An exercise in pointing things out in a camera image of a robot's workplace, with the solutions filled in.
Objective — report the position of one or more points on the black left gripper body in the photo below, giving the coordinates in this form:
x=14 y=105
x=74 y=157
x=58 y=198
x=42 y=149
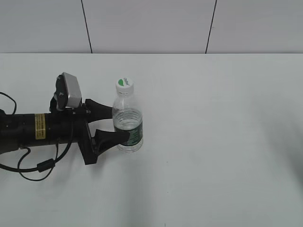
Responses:
x=71 y=125

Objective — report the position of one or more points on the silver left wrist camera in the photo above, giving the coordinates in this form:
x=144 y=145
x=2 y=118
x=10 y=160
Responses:
x=67 y=92

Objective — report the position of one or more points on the clear Cestbon water bottle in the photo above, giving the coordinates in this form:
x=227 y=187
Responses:
x=128 y=117

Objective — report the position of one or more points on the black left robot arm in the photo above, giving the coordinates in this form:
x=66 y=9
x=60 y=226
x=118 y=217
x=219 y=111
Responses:
x=23 y=131

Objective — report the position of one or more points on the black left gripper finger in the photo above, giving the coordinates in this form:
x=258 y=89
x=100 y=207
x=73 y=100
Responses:
x=97 y=111
x=104 y=140

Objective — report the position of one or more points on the white green bottle cap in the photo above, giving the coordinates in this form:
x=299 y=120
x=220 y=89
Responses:
x=124 y=85

